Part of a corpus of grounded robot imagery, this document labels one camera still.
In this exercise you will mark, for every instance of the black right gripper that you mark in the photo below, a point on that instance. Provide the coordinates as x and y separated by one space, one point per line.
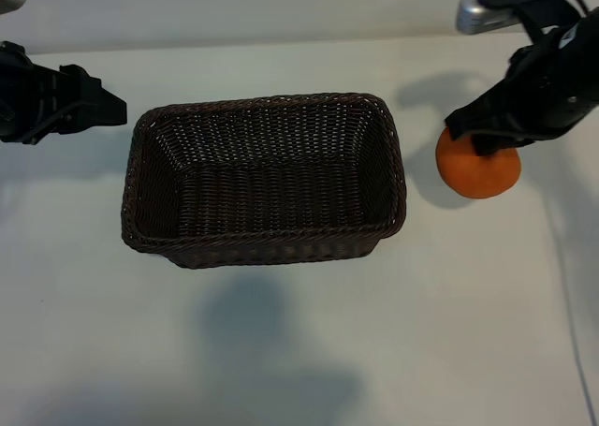
561 89

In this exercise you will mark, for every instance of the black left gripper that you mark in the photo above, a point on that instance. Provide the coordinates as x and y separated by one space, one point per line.
23 100

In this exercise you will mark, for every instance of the orange fruit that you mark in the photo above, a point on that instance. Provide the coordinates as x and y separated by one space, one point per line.
477 178

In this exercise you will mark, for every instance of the dark brown woven wicker basket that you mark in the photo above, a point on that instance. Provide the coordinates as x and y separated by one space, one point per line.
262 196

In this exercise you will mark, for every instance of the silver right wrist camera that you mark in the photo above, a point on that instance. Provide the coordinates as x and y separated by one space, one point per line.
477 16

